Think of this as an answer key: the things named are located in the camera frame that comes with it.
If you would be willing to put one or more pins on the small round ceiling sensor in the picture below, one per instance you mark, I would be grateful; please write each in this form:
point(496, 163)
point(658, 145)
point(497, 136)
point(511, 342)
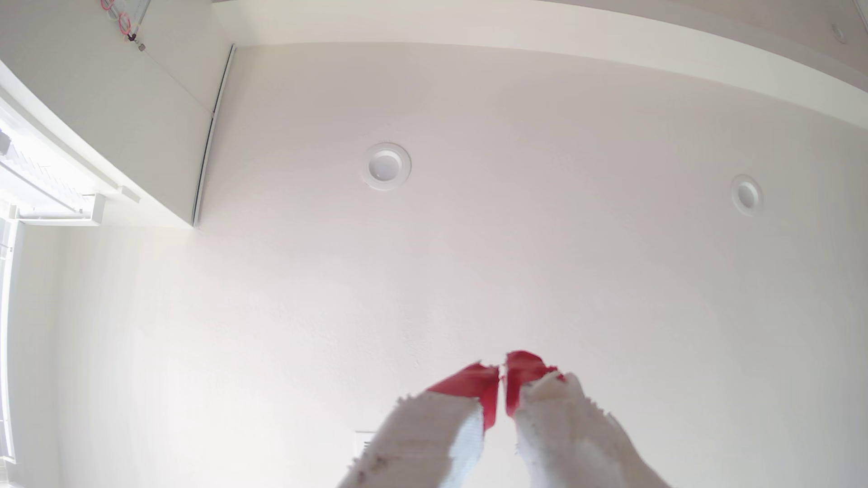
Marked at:
point(839, 32)

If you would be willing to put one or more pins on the white wall vent plate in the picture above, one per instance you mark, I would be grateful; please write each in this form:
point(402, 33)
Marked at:
point(363, 442)

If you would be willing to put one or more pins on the white window blind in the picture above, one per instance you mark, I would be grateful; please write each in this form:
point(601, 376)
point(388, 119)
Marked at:
point(41, 190)

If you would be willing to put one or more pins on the round recessed ceiling light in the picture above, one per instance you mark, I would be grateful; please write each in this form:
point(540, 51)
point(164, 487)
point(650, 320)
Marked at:
point(746, 195)
point(385, 166)

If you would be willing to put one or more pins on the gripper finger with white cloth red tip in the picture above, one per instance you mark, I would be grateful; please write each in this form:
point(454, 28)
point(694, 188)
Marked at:
point(420, 440)
point(569, 434)

